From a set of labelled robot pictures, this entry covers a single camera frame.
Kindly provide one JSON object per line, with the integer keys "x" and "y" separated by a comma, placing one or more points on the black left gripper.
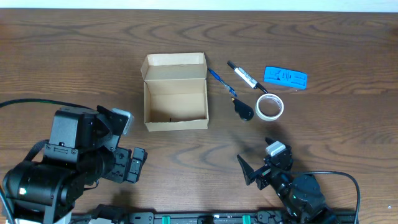
{"x": 118, "y": 170}

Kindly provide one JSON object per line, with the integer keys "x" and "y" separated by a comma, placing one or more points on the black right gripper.
{"x": 263, "y": 175}

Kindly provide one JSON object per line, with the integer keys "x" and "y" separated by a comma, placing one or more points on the white masking tape roll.
{"x": 269, "y": 107}

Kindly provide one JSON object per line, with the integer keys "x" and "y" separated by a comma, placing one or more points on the cardboard box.
{"x": 175, "y": 92}

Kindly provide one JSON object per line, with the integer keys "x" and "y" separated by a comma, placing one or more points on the black and white marker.
{"x": 254, "y": 84}

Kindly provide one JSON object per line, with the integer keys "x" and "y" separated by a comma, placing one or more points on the blue plastic case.
{"x": 285, "y": 77}

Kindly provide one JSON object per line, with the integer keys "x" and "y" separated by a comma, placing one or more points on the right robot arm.
{"x": 300, "y": 193}

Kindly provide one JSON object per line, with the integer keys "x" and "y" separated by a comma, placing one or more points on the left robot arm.
{"x": 81, "y": 150}

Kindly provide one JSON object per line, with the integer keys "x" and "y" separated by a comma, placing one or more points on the green right clamp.
{"x": 246, "y": 219}

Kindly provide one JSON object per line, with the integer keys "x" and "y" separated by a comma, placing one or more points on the green clamp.
{"x": 246, "y": 219}
{"x": 166, "y": 220}

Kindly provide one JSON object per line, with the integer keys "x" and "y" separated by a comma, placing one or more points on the green left clamp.
{"x": 166, "y": 220}

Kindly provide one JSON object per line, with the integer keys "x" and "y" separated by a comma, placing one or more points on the blue ballpoint pen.
{"x": 228, "y": 87}

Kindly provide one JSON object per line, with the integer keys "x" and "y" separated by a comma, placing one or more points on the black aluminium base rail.
{"x": 345, "y": 217}

